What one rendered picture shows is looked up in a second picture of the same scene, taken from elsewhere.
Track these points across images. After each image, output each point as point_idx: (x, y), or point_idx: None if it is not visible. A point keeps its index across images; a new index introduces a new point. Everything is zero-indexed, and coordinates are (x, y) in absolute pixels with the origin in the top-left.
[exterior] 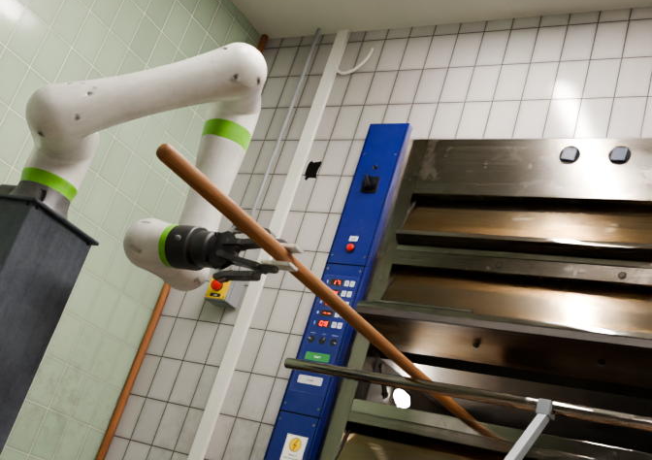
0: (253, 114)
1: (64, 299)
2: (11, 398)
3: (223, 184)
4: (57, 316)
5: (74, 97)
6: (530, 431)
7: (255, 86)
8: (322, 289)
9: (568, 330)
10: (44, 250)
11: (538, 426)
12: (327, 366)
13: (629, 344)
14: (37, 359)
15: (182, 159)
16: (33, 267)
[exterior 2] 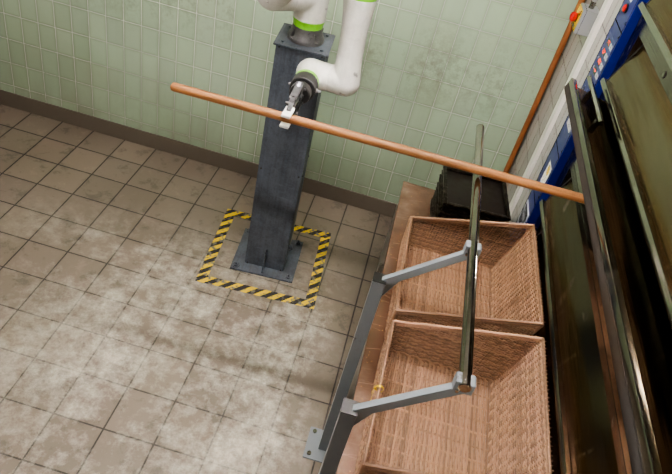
0: None
1: None
2: (301, 135)
3: (350, 30)
4: (315, 96)
5: None
6: (437, 260)
7: None
8: (328, 132)
9: (587, 183)
10: (292, 66)
11: (447, 259)
12: (475, 143)
13: (589, 224)
14: (310, 117)
15: (180, 90)
16: (289, 75)
